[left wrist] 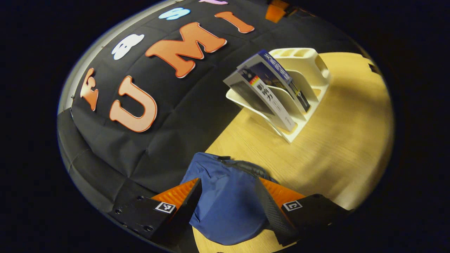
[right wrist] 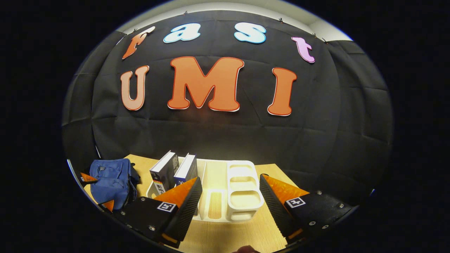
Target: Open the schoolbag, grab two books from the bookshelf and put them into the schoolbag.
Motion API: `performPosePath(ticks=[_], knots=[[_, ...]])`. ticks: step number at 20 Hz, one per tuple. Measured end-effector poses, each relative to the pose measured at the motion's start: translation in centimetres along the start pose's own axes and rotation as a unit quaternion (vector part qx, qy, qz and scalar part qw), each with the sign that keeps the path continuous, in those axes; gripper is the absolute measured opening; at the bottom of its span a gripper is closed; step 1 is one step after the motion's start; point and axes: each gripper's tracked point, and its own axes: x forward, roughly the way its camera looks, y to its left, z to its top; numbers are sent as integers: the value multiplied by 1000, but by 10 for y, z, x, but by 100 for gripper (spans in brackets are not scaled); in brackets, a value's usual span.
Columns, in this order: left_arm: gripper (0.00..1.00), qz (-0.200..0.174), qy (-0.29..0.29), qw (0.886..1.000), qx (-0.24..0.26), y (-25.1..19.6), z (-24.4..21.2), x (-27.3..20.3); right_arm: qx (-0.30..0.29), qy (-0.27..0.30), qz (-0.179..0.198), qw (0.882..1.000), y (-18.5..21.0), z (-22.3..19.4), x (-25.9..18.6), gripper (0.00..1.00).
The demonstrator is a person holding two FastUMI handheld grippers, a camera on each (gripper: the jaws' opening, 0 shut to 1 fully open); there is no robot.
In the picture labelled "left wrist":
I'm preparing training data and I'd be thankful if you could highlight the dark blue cover book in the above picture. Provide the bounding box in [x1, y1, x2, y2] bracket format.
[236, 49, 311, 113]

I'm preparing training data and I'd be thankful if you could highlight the blue schoolbag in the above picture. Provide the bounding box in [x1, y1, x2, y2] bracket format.
[180, 152, 282, 246]

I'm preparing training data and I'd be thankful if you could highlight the grey cover book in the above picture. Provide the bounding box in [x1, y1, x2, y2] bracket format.
[223, 65, 296, 132]

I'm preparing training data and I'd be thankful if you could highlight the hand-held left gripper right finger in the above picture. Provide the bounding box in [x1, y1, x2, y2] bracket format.
[255, 177, 352, 246]

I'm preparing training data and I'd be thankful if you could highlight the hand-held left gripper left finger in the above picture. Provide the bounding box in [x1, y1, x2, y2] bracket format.
[108, 178, 203, 246]

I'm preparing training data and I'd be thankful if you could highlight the cream plastic bookshelf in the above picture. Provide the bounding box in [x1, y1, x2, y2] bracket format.
[225, 47, 332, 144]

